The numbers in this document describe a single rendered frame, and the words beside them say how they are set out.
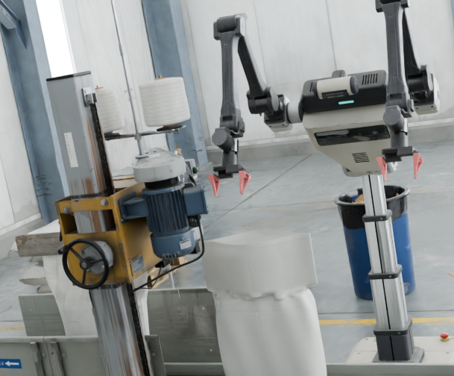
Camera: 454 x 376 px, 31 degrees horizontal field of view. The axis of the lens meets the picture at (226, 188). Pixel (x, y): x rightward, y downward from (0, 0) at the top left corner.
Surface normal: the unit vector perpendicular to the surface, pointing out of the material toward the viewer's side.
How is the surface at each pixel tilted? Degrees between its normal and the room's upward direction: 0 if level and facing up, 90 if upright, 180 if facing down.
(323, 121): 40
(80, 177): 90
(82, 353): 90
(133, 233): 90
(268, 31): 90
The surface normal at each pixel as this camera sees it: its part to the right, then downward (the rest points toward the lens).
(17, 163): 0.91, -0.08
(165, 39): -0.38, 0.23
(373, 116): -0.37, -0.59
